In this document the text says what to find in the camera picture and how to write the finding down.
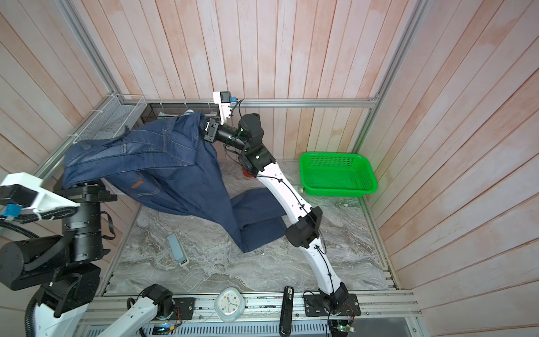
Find dark blue denim trousers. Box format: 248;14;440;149
63;112;286;253

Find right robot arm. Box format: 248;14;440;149
200;114;349;314

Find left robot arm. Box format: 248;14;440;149
1;181;117;336

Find red pencil cup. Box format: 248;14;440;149
242;168;254;178

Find green plastic basket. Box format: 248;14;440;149
299;152;378;198

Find light blue phone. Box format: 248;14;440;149
167;234;189;266

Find white analog clock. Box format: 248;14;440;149
214;287;246;322

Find black remote control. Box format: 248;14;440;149
279;286;294;337

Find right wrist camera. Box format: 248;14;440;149
213;91;238;125

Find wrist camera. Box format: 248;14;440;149
213;91;238;125
1;173;80;223

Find black mesh wall basket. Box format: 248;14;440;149
139;103;219;124

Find white wire mesh shelf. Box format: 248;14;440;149
69;94;147;144

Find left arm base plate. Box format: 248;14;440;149
152;297;195;321

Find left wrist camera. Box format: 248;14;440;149
1;173;80;223

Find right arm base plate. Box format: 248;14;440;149
303;292;362;317

